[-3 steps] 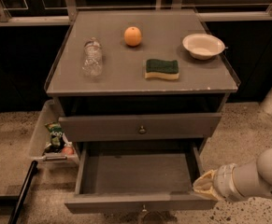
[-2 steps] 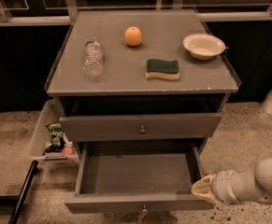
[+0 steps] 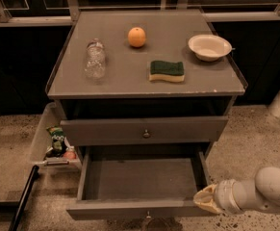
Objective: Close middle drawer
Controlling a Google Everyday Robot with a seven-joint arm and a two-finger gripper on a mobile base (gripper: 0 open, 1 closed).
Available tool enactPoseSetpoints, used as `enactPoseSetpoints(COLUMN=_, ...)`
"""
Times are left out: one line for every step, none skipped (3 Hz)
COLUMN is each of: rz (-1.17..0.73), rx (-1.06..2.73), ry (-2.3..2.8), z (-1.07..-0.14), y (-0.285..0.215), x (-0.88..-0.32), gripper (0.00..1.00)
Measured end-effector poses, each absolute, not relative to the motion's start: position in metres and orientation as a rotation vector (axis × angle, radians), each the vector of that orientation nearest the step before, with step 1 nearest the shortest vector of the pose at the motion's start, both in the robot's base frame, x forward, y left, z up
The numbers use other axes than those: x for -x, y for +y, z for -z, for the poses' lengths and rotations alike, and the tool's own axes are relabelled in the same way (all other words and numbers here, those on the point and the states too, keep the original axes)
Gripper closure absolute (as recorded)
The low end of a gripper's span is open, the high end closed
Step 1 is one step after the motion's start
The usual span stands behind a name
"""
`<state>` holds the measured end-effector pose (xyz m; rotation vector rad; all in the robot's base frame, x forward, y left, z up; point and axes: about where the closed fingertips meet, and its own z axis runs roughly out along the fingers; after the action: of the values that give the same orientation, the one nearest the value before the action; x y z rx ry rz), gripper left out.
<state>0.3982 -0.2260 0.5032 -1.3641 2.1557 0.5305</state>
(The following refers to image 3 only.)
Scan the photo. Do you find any black pole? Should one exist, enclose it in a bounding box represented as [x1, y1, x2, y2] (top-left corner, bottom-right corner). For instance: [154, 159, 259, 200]
[8, 165, 39, 231]

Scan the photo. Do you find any green yellow sponge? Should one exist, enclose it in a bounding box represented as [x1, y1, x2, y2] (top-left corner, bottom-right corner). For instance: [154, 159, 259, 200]
[149, 61, 185, 83]

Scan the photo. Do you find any grey drawer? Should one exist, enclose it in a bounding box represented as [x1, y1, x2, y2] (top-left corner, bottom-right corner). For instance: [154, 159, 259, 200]
[67, 143, 211, 220]
[61, 116, 228, 146]

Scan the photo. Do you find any grey top drawer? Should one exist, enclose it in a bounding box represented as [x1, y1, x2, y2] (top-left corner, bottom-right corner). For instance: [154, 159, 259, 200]
[61, 116, 228, 146]

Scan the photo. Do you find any white bowl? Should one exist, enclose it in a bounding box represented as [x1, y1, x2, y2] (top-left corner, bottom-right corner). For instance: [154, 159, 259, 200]
[188, 35, 232, 62]

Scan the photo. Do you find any clear plastic water bottle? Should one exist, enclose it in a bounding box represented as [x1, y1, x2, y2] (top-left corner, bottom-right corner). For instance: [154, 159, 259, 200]
[85, 38, 106, 79]

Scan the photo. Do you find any red round item in bin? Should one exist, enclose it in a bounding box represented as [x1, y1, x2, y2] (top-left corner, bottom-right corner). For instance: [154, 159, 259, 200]
[64, 148, 77, 160]

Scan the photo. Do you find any grey drawer cabinet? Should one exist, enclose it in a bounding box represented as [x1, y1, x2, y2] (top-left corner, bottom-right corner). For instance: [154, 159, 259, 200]
[45, 9, 248, 152]

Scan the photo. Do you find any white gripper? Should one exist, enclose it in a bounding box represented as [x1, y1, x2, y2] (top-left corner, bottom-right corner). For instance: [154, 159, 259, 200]
[193, 179, 243, 215]

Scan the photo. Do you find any green snack bag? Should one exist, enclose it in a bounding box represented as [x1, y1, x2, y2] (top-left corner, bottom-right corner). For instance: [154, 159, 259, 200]
[47, 126, 66, 154]

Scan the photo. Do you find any clear plastic storage bin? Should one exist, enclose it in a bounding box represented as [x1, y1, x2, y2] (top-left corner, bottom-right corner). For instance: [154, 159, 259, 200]
[30, 103, 82, 170]

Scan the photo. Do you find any orange fruit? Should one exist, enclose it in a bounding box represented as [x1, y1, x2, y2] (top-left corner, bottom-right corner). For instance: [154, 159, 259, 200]
[128, 27, 146, 47]

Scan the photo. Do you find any metal railing frame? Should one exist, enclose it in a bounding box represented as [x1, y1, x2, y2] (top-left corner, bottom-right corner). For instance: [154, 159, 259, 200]
[0, 0, 280, 28]

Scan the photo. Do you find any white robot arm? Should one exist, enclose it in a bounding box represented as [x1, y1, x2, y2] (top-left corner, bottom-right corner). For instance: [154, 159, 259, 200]
[193, 90, 280, 215]

